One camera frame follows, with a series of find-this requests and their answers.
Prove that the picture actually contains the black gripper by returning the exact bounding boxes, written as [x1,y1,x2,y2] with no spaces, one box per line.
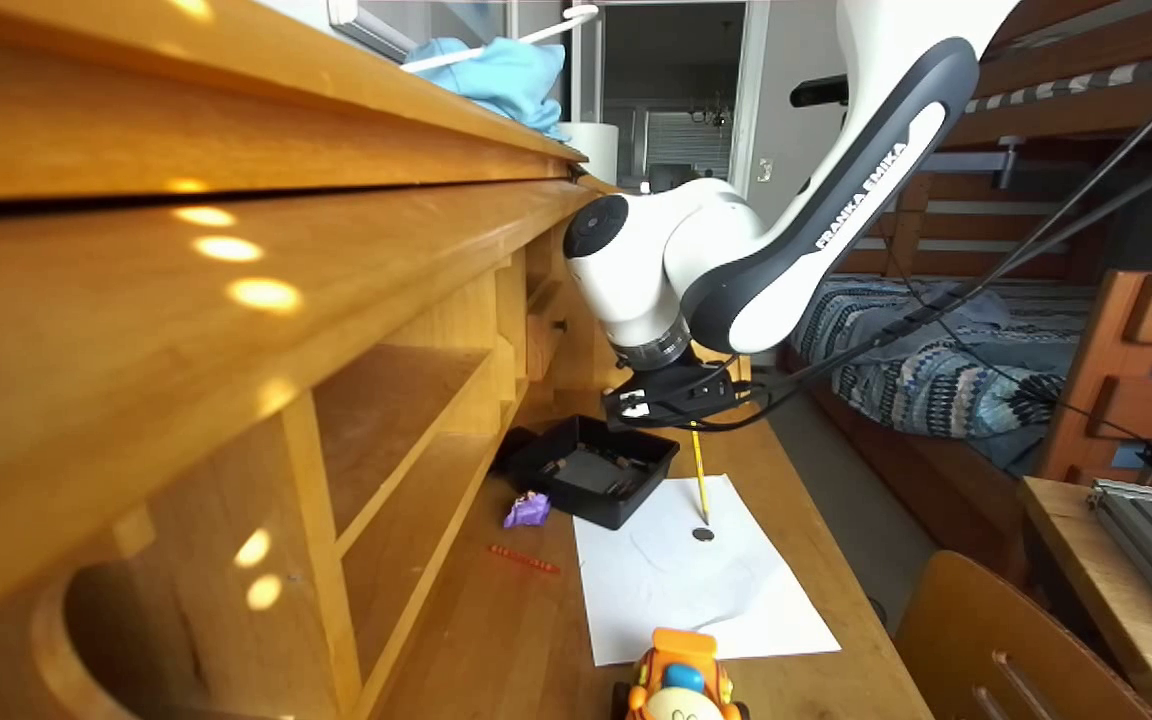
[605,362,748,428]

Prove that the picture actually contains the yellow pencil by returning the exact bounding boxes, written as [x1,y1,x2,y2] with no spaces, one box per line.
[687,426,713,530]

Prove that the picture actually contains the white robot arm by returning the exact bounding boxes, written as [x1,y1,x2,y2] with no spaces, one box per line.
[565,0,1017,428]

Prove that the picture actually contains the black plastic tray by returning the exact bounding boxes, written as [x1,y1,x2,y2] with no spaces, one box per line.
[506,418,681,530]

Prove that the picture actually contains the white paper sheet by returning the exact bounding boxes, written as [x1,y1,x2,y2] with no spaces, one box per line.
[576,476,841,670]

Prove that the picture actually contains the purple small toy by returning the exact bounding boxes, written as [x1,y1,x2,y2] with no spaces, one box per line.
[503,493,552,530]

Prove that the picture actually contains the red pen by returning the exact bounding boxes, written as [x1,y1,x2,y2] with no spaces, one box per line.
[483,546,561,576]

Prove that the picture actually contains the orange toy car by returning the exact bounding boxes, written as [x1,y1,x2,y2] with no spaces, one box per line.
[610,629,748,720]

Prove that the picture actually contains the striped blue blanket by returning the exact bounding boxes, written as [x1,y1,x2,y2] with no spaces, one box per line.
[791,278,1091,476]

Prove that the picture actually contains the blue cloth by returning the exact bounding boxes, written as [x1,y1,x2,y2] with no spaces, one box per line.
[406,35,565,135]

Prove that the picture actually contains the wooden chair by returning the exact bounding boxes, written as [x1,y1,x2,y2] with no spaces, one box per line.
[895,554,1152,720]

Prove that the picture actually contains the white clothes hanger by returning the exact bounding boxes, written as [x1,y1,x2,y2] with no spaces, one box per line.
[401,5,605,76]

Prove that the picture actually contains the wooden roll-top desk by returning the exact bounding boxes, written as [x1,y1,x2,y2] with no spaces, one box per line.
[0,0,934,720]

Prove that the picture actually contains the wooden bunk bed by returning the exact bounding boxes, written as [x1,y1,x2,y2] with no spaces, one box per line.
[774,0,1152,576]

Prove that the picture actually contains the wooden side table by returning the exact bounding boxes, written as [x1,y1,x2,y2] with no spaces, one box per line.
[1020,476,1152,706]

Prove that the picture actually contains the black camera on stand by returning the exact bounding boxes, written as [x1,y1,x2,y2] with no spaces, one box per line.
[787,76,846,109]

